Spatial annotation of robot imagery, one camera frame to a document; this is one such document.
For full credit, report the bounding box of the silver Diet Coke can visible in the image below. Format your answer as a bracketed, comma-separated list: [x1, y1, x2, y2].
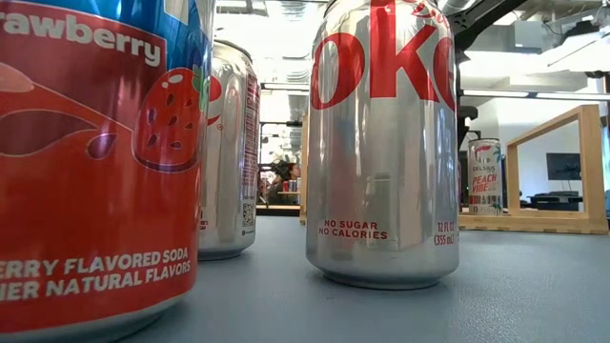
[304, 0, 461, 291]
[196, 40, 262, 262]

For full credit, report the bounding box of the white Celsius peach can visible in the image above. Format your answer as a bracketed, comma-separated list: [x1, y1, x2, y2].
[466, 137, 504, 216]

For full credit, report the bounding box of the wooden slatted shelf rack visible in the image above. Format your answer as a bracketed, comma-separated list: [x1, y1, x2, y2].
[298, 103, 610, 236]

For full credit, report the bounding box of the person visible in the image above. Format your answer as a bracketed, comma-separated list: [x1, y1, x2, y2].
[259, 159, 302, 207]

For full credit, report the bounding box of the blue table mat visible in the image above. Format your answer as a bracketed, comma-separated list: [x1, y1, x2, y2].
[113, 216, 610, 343]

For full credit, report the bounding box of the red Fanta strawberry can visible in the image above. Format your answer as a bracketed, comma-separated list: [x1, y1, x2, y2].
[0, 0, 215, 343]

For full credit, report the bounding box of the dark background desk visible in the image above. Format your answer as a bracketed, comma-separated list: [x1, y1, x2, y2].
[526, 190, 585, 212]

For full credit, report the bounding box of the black wall monitor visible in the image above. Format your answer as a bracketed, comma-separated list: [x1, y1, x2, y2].
[546, 151, 583, 182]

